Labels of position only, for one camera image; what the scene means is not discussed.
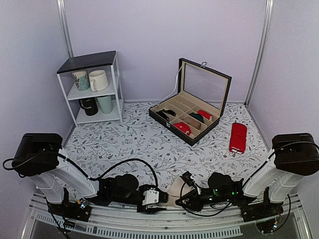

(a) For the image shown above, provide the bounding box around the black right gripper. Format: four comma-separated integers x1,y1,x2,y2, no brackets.
177,190,232,213

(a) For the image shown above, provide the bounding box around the cream and brown striped sock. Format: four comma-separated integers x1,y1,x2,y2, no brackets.
163,176,193,208

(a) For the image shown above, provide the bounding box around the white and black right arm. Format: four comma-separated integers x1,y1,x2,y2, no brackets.
175,133,319,217

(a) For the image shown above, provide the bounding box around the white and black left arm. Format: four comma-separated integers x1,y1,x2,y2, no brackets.
11,133,169,216

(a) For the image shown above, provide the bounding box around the floral patterned table mat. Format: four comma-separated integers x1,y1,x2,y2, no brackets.
65,103,268,192

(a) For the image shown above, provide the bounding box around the red rolled sock front compartment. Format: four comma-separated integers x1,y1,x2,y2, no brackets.
174,121,191,136

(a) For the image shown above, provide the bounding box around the red rolled sock compartment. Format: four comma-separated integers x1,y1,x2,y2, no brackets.
174,121,191,136
197,110,213,121

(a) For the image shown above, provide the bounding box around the beige rolled sock in box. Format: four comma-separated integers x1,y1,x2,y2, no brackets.
184,117,201,130

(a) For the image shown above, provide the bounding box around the red folded sock on table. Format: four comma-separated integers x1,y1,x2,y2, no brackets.
229,122,247,154

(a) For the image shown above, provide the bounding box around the dark green sock in box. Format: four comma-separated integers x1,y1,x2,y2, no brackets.
189,113,204,123

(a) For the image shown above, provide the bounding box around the black sock in box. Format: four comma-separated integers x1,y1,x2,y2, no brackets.
157,109,176,122

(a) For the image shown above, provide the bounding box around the red rolled sock rear compartment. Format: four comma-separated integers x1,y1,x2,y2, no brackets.
197,110,213,121

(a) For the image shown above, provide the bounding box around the black compartment storage box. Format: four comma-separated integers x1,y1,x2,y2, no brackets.
149,58,232,146

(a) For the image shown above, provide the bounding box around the pale green tumbler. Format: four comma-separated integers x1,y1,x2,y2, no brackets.
97,96,113,114

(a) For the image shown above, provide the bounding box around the black ceramic mug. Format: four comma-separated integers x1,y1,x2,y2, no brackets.
78,98,98,116

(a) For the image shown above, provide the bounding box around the white ceramic mug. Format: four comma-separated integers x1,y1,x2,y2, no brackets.
89,70,109,92

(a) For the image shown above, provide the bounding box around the white shelf with black top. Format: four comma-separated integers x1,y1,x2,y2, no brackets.
57,50,124,127

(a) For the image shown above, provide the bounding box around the patterned teal ceramic cup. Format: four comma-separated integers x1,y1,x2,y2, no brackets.
72,70,90,91

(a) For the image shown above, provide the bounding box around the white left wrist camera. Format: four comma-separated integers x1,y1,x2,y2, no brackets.
142,189,160,206

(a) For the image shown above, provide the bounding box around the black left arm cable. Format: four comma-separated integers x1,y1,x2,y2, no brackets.
2,151,159,187

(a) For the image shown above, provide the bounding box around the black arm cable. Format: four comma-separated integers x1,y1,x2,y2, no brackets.
2,151,159,187
179,140,319,218

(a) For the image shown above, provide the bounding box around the aluminium table edge rail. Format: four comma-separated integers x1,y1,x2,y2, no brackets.
21,193,312,239

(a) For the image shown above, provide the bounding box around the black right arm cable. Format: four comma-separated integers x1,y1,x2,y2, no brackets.
179,140,319,218

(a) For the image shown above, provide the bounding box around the right aluminium corner post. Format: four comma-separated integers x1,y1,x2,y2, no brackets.
245,0,274,107

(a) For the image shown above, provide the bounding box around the aluminium corner post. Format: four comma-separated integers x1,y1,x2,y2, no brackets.
245,0,274,107
56,0,74,58

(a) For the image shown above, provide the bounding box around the left aluminium corner post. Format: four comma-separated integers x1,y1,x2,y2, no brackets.
56,0,74,58

